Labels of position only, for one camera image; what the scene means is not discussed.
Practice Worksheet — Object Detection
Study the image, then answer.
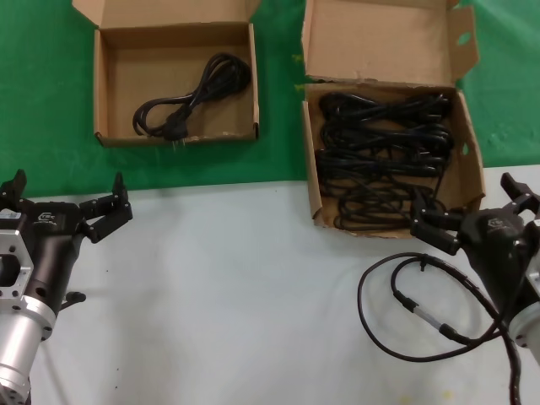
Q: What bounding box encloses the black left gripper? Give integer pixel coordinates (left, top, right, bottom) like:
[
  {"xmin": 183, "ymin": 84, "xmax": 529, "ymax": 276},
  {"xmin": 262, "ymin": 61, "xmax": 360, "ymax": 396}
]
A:
[{"xmin": 0, "ymin": 169, "xmax": 134, "ymax": 314}]

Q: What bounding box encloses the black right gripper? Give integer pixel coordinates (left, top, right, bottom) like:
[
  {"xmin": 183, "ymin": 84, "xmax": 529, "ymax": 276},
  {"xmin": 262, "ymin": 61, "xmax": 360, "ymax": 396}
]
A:
[{"xmin": 409, "ymin": 172, "xmax": 540, "ymax": 327}]

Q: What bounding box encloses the black power cord with plug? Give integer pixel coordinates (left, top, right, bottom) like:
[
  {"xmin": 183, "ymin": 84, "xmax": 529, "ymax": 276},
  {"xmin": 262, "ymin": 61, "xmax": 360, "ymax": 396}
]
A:
[{"xmin": 132, "ymin": 51, "xmax": 253, "ymax": 154}]

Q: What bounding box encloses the cardboard box with upright lid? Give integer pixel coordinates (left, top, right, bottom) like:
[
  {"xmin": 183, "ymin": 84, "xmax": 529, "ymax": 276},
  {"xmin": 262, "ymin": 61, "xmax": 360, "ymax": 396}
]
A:
[{"xmin": 300, "ymin": 0, "xmax": 489, "ymax": 240}]

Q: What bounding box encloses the shallow open cardboard box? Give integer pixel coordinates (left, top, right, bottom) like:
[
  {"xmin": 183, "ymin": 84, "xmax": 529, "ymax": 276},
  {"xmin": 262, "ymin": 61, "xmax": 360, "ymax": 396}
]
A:
[{"xmin": 71, "ymin": 0, "xmax": 263, "ymax": 148}]

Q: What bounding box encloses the green table cloth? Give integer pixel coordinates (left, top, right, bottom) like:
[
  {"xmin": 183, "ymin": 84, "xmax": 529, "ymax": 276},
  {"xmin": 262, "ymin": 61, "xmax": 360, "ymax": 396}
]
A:
[{"xmin": 0, "ymin": 0, "xmax": 540, "ymax": 199}]

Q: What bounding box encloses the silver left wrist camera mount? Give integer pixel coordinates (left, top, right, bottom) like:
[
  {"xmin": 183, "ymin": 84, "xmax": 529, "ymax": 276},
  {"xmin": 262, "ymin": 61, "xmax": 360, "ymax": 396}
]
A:
[{"xmin": 0, "ymin": 208, "xmax": 35, "ymax": 311}]

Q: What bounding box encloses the black left arm cable connector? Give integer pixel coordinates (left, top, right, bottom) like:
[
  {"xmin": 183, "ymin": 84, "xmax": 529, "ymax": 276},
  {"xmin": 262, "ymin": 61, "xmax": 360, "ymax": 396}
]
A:
[{"xmin": 58, "ymin": 291, "xmax": 88, "ymax": 312}]

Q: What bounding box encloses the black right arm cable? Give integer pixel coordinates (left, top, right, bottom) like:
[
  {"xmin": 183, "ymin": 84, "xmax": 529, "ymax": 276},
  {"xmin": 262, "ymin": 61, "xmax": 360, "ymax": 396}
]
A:
[{"xmin": 357, "ymin": 251, "xmax": 522, "ymax": 405}]

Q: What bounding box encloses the tangled black power cord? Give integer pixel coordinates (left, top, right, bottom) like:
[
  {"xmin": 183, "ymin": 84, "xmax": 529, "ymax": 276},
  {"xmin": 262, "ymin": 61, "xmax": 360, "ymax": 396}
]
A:
[
  {"xmin": 316, "ymin": 121, "xmax": 456, "ymax": 176},
  {"xmin": 319, "ymin": 92, "xmax": 451, "ymax": 127},
  {"xmin": 332, "ymin": 168, "xmax": 448, "ymax": 232}
]

